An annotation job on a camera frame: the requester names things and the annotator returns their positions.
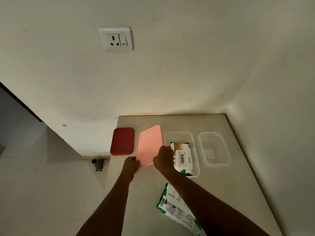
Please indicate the person's left hand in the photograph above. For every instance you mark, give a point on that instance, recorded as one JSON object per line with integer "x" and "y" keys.
{"x": 130, "y": 167}

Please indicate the white green wet wipes pack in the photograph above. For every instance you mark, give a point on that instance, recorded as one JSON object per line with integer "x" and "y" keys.
{"x": 183, "y": 157}
{"x": 174, "y": 208}

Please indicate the white wall socket switch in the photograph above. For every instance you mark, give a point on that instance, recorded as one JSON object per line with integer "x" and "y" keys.
{"x": 116, "y": 39}

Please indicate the person's right hand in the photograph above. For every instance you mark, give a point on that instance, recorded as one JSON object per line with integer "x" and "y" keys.
{"x": 163, "y": 159}

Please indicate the pink plastic lid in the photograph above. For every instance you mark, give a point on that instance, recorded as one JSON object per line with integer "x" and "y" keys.
{"x": 149, "y": 145}

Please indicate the dark red plastic lid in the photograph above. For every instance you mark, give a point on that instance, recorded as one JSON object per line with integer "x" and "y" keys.
{"x": 122, "y": 141}

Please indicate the grey table leg base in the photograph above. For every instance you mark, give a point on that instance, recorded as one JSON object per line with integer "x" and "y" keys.
{"x": 97, "y": 165}

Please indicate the small clear plastic container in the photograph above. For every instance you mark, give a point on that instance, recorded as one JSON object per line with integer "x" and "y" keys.
{"x": 214, "y": 149}

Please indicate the person's left forearm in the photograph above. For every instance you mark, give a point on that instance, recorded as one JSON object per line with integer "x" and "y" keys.
{"x": 105, "y": 208}

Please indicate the person's right forearm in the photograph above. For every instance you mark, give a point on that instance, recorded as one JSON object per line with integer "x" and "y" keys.
{"x": 211, "y": 208}

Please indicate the large clear plastic container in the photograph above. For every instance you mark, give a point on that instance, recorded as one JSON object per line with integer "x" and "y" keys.
{"x": 194, "y": 149}

